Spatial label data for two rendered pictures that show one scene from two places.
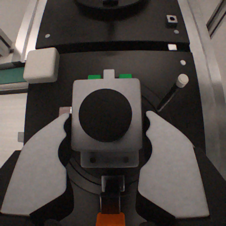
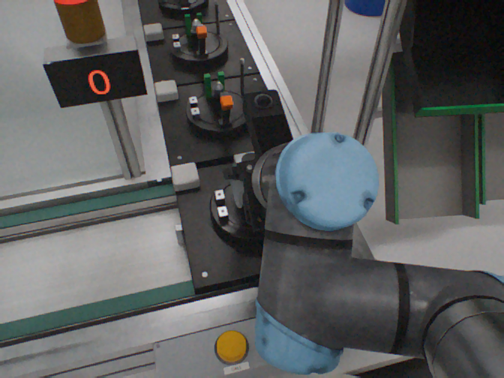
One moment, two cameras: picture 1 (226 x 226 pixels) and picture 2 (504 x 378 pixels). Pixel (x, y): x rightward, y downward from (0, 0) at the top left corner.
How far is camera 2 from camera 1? 0.57 m
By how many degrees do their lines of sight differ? 28
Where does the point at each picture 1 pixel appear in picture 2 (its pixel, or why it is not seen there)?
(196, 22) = (298, 127)
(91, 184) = (246, 232)
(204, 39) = not seen: hidden behind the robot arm
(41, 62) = (187, 172)
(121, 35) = (239, 150)
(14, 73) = (150, 191)
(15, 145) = (160, 253)
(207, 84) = not seen: hidden behind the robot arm
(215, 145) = not seen: hidden behind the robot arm
